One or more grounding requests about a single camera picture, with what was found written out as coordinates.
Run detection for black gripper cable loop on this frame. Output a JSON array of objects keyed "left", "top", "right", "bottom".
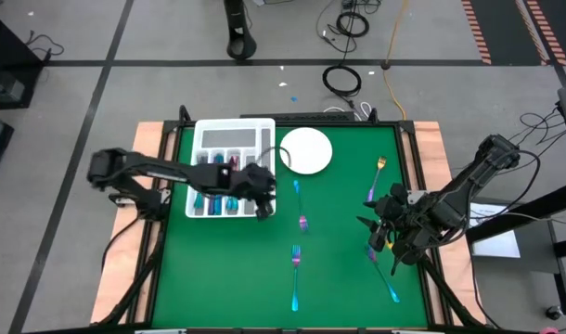
[{"left": 259, "top": 145, "right": 293, "bottom": 171}]

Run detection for coiled black cable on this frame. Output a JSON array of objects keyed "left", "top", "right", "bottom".
[
  {"left": 321, "top": 64, "right": 363, "bottom": 98},
  {"left": 334, "top": 11, "right": 371, "bottom": 39}
]

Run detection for black floor cable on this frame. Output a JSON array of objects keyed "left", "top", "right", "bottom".
[{"left": 25, "top": 30, "right": 65, "bottom": 64}]

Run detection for white cable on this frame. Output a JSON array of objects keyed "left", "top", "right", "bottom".
[{"left": 322, "top": 101, "right": 373, "bottom": 122}]

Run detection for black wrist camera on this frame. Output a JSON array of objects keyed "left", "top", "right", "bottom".
[
  {"left": 255, "top": 199, "right": 274, "bottom": 222},
  {"left": 388, "top": 182, "right": 409, "bottom": 201}
]

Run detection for black cabinet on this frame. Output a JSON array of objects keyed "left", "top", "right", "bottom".
[{"left": 0, "top": 9, "right": 45, "bottom": 110}]

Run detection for wooden table board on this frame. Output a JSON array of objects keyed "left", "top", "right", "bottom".
[{"left": 90, "top": 121, "right": 487, "bottom": 326}]

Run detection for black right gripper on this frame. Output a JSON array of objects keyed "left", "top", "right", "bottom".
[{"left": 355, "top": 193, "right": 433, "bottom": 264}]

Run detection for black power strip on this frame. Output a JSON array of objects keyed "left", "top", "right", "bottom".
[{"left": 239, "top": 110, "right": 356, "bottom": 122}]

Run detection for white panel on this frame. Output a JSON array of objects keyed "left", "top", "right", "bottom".
[{"left": 463, "top": 201, "right": 521, "bottom": 260}]

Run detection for black floor stand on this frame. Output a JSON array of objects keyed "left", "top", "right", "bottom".
[{"left": 223, "top": 0, "right": 258, "bottom": 60}]

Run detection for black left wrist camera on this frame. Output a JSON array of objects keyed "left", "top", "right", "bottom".
[{"left": 255, "top": 199, "right": 274, "bottom": 222}]

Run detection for black loose cables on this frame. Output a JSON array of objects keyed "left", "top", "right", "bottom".
[{"left": 495, "top": 106, "right": 566, "bottom": 168}]

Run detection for white round plate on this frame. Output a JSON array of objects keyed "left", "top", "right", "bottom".
[{"left": 279, "top": 127, "right": 334, "bottom": 176}]

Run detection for black gripper cable yellow tag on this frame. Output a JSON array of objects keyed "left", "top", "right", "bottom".
[{"left": 367, "top": 226, "right": 407, "bottom": 278}]

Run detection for black metal stand frame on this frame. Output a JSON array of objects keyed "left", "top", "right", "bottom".
[{"left": 463, "top": 180, "right": 566, "bottom": 316}]

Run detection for white plastic cutlery tray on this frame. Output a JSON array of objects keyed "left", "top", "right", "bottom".
[{"left": 185, "top": 117, "right": 277, "bottom": 219}]

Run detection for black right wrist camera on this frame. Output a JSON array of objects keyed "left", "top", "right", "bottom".
[{"left": 388, "top": 182, "right": 409, "bottom": 201}]

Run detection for iridescent fork with gold head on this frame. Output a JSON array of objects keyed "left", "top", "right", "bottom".
[{"left": 366, "top": 156, "right": 388, "bottom": 202}]

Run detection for green table mat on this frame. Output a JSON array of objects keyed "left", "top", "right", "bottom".
[{"left": 151, "top": 124, "right": 429, "bottom": 328}]

